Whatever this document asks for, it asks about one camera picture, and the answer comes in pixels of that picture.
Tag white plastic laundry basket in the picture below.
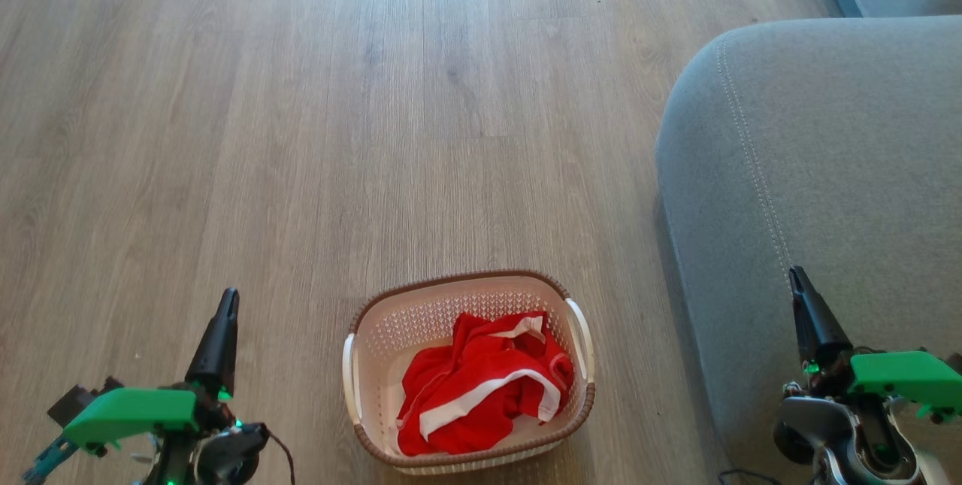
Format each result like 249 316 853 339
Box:
343 269 596 475

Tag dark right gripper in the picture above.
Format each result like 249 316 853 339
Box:
788 266 867 400

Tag red and white garment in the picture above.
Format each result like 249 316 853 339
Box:
396 311 575 457

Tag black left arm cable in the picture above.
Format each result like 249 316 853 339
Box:
263 429 296 485

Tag blue left camera plug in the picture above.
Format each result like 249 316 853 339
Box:
22 436 79 484

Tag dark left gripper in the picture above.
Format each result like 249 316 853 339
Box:
180 288 245 437

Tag thin black floor cable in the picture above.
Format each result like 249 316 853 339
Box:
717 468 784 485

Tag grey fabric sofa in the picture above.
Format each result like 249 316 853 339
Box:
655 15 962 485

